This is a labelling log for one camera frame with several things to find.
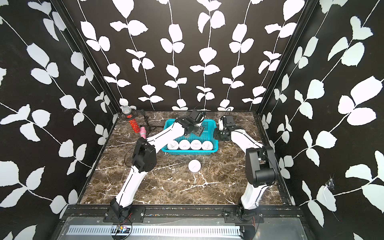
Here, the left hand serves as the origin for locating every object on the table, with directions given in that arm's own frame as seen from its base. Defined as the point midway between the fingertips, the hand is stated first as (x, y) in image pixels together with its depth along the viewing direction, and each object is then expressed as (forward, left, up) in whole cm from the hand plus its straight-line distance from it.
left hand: (200, 125), depth 97 cm
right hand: (-5, -8, -2) cm, 10 cm away
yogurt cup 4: (-13, -4, -5) cm, 14 cm away
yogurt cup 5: (-25, +4, -6) cm, 26 cm away
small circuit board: (-53, +41, -11) cm, 68 cm away
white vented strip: (-55, +24, -12) cm, 61 cm away
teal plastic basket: (+5, +21, -3) cm, 22 cm away
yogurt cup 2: (-11, +11, -5) cm, 16 cm away
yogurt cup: (-12, +17, -4) cm, 22 cm away
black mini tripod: (+3, +36, -5) cm, 36 cm away
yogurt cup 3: (-12, +3, -5) cm, 13 cm away
